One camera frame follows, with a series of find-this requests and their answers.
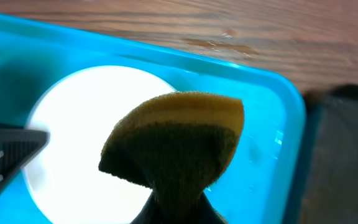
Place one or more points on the black water tray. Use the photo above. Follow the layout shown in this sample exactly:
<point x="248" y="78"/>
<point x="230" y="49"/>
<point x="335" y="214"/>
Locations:
<point x="324" y="189"/>

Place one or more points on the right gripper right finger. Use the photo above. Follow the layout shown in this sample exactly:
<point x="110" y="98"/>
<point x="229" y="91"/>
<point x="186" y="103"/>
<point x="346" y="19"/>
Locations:
<point x="202" y="213"/>

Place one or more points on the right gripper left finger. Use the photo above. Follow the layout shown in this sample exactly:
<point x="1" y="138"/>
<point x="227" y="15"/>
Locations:
<point x="18" y="145"/>

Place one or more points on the white plate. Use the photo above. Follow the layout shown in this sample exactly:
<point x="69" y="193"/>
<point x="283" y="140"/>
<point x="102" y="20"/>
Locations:
<point x="79" y="113"/>

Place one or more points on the green yellow sponge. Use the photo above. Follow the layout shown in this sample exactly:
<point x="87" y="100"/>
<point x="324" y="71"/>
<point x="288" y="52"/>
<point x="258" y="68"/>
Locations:
<point x="176" y="145"/>

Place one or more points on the teal plastic tray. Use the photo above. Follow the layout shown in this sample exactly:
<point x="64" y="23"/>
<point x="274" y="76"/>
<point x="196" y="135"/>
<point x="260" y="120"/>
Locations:
<point x="35" y="56"/>

